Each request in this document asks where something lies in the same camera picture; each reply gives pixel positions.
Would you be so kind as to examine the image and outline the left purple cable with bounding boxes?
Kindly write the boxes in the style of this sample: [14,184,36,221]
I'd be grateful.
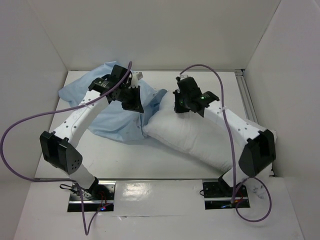
[0,61,133,236]

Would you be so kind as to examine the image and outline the purple cable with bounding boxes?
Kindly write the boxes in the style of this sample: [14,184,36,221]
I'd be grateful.
[0,61,133,236]
[178,64,272,223]

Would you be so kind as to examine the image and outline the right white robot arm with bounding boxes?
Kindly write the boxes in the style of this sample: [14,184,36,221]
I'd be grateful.
[173,76,276,196]

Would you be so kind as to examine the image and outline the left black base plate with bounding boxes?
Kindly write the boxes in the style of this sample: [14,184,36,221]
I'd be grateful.
[59,180,116,213]

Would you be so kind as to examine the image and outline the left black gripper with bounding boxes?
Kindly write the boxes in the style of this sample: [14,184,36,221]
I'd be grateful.
[116,85,143,113]

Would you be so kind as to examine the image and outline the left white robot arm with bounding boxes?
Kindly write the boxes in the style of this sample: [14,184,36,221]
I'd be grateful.
[39,65,144,200]

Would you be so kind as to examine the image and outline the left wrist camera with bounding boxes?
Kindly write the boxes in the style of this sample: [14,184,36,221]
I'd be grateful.
[130,72,143,88]

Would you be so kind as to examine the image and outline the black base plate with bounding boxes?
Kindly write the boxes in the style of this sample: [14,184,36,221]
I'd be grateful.
[199,180,250,210]
[59,180,116,213]

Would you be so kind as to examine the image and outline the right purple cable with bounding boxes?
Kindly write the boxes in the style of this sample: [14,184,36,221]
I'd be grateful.
[178,64,272,223]

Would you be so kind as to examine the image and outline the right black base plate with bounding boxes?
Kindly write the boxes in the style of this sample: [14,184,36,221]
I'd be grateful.
[199,180,250,210]

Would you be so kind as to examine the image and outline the white pillow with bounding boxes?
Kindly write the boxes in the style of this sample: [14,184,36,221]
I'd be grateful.
[143,92,233,176]

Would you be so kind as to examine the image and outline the aluminium rail frame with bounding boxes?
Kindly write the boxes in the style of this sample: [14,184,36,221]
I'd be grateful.
[234,69,258,123]

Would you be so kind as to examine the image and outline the light blue pillowcase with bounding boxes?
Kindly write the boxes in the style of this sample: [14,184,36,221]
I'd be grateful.
[58,61,167,142]

